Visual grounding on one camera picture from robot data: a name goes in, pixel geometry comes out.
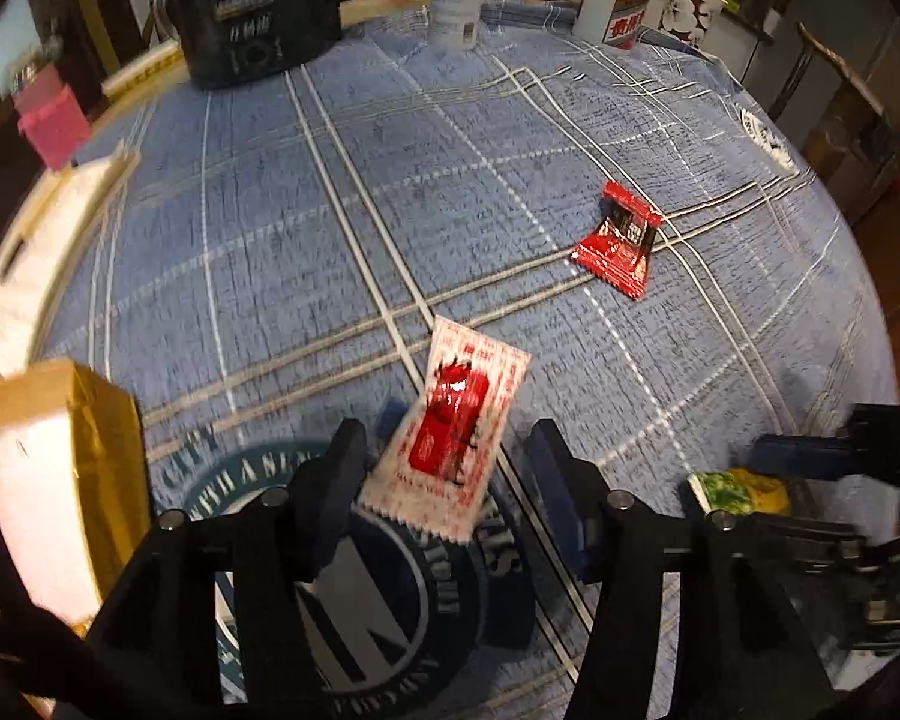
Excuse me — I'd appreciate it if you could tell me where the green pea snack packet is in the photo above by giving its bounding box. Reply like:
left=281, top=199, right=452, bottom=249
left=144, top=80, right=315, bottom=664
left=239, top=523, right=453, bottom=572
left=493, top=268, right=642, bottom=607
left=686, top=469, right=792, bottom=518

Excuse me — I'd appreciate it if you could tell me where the yellow cardboard box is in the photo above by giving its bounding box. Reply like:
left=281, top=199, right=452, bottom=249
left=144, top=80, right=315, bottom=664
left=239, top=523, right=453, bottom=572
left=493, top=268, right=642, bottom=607
left=0, top=358, right=155, bottom=631

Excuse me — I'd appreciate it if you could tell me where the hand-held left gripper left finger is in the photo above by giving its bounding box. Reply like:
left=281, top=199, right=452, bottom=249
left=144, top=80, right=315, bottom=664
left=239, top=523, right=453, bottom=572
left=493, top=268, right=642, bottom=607
left=86, top=418, right=368, bottom=720

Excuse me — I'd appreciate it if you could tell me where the white and red packet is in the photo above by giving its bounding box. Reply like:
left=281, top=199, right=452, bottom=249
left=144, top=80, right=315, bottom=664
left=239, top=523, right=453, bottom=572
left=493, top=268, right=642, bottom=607
left=358, top=315, right=533, bottom=545

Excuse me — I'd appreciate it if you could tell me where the pink sleeved bottle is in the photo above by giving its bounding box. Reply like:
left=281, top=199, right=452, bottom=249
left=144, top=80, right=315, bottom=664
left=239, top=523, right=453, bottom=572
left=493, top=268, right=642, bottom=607
left=11, top=64, right=91, bottom=170

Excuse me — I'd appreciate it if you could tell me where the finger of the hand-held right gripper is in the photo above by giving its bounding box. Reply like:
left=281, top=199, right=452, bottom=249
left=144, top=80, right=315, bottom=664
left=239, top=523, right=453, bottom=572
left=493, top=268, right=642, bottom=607
left=735, top=514, right=871, bottom=563
left=750, top=403, right=900, bottom=485

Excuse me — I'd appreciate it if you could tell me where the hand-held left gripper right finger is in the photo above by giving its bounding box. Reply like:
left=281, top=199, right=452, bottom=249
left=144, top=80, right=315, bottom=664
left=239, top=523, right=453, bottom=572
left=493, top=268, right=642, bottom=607
left=525, top=420, right=833, bottom=720

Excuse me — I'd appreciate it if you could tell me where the black electric kettle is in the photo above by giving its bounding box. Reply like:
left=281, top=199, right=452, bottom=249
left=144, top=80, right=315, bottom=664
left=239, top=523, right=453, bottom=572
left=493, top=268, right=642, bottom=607
left=154, top=0, right=391, bottom=91

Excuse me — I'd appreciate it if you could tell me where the white patterned paper cup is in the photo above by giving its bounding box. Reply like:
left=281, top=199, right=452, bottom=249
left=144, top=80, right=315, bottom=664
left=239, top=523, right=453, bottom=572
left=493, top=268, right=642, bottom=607
left=656, top=0, right=727, bottom=50

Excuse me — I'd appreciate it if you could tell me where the small red and black candy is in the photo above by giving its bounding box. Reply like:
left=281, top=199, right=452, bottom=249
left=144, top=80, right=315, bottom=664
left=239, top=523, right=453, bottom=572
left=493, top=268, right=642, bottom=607
left=570, top=180, right=665, bottom=302

